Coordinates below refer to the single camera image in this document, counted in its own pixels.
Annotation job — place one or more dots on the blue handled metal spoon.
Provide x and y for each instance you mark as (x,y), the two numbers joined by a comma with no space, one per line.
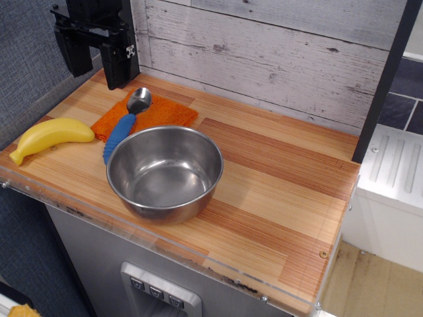
(139,101)

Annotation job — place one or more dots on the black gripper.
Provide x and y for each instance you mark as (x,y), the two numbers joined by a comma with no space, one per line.
(93,22)

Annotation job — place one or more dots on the yellow plastic banana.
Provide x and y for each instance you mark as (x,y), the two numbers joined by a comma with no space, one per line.
(49,133)

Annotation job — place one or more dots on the yellow object bottom left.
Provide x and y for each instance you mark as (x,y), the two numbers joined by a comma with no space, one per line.
(23,311)

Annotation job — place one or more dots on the grey dispenser button panel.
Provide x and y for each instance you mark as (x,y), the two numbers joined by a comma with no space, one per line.
(151,295)

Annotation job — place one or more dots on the black right corner post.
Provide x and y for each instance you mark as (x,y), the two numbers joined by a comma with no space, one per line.
(398,47)

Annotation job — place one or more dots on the stainless steel pot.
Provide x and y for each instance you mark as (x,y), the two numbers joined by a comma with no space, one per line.
(165,175)

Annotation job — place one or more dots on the orange cloth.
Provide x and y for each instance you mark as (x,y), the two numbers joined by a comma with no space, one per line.
(162,111)

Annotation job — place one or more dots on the white toy sink unit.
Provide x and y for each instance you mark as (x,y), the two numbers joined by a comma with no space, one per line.
(385,214)

